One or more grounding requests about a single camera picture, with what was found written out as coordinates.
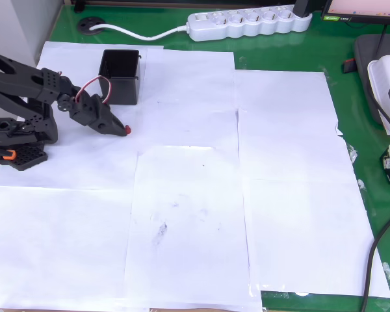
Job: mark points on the black square plastic cup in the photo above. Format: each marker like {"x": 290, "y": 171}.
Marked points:
{"x": 123, "y": 91}

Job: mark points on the dark grey pad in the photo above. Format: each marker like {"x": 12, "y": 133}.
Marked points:
{"x": 364, "y": 65}

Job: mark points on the black desk clamp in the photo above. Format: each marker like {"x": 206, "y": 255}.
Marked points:
{"x": 79, "y": 6}

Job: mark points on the red peg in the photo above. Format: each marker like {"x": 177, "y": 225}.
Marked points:
{"x": 128, "y": 129}

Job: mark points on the computer monitor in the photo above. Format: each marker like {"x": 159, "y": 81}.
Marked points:
{"x": 364, "y": 9}

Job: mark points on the red black usb stick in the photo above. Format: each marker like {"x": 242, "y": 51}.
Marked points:
{"x": 348, "y": 66}

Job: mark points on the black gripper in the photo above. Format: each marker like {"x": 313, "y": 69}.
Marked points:
{"x": 104, "y": 123}

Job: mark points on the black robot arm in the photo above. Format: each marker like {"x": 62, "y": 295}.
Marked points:
{"x": 19, "y": 74}

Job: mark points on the white power strip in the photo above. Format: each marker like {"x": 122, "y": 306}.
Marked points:
{"x": 247, "y": 24}

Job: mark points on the white plastic container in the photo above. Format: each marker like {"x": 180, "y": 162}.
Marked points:
{"x": 380, "y": 74}

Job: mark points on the orange black clamp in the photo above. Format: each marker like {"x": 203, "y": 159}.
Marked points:
{"x": 3, "y": 153}

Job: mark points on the black plug adapter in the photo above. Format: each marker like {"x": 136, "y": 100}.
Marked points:
{"x": 302, "y": 8}

